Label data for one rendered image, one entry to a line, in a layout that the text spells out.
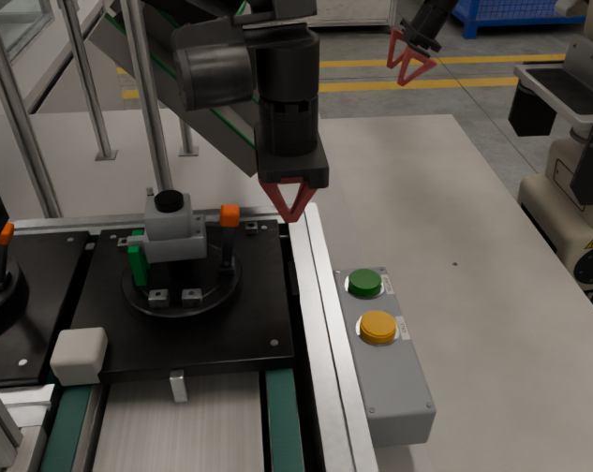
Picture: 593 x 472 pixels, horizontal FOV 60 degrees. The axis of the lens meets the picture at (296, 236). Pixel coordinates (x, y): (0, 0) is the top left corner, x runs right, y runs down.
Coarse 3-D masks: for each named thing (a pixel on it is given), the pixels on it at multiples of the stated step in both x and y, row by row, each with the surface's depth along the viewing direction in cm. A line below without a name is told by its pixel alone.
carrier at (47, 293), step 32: (32, 256) 65; (64, 256) 65; (0, 288) 57; (32, 288) 60; (64, 288) 60; (0, 320) 56; (32, 320) 57; (64, 320) 58; (0, 352) 53; (32, 352) 53; (0, 384) 51; (32, 384) 51
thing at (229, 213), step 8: (224, 208) 55; (232, 208) 55; (208, 216) 56; (216, 216) 56; (224, 216) 54; (232, 216) 54; (208, 224) 55; (216, 224) 55; (224, 224) 55; (232, 224) 55; (224, 232) 56; (232, 232) 56; (224, 240) 57; (232, 240) 57; (224, 248) 57; (232, 248) 58; (224, 256) 58; (224, 264) 59
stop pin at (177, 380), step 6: (174, 372) 52; (180, 372) 52; (174, 378) 51; (180, 378) 51; (174, 384) 52; (180, 384) 52; (186, 384) 53; (174, 390) 52; (180, 390) 52; (186, 390) 53; (174, 396) 53; (180, 396) 53; (186, 396) 53
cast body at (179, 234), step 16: (160, 192) 54; (176, 192) 54; (160, 208) 53; (176, 208) 53; (144, 224) 53; (160, 224) 53; (176, 224) 53; (192, 224) 56; (128, 240) 56; (144, 240) 54; (160, 240) 54; (176, 240) 54; (192, 240) 54; (160, 256) 55; (176, 256) 55; (192, 256) 56
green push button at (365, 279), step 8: (352, 272) 63; (360, 272) 62; (368, 272) 62; (352, 280) 61; (360, 280) 61; (368, 280) 61; (376, 280) 61; (352, 288) 61; (360, 288) 60; (368, 288) 60; (376, 288) 60; (368, 296) 61
